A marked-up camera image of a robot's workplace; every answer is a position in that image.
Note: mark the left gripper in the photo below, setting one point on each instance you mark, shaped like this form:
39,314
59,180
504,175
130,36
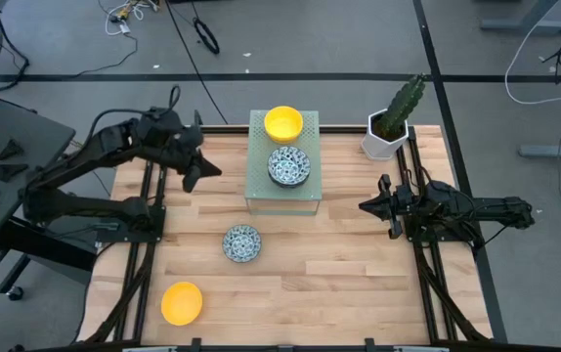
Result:
183,142

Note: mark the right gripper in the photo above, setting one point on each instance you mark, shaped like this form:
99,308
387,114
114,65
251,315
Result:
400,205

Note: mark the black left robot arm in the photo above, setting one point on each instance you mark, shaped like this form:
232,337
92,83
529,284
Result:
80,205

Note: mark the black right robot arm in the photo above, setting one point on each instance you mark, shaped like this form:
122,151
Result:
495,211

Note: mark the green perforated metal shelf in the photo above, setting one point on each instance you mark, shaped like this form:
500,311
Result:
258,190

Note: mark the white hexagonal plant pot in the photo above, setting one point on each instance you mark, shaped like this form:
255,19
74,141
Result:
375,146

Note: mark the green cactus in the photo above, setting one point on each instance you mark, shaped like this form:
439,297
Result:
400,105

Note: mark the grey desk foot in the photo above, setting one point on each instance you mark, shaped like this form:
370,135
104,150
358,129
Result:
554,150
525,25

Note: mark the black caster wheel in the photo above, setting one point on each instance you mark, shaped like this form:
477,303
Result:
14,294

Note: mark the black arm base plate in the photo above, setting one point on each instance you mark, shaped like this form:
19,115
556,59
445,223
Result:
109,237
437,239

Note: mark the black aluminium rig frame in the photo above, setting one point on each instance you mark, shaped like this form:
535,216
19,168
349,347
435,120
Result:
339,129

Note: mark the silver aluminium rail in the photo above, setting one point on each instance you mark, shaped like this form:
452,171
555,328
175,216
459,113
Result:
151,349
422,349

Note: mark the black triangular bracket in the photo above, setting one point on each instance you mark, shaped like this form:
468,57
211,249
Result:
12,149
12,172

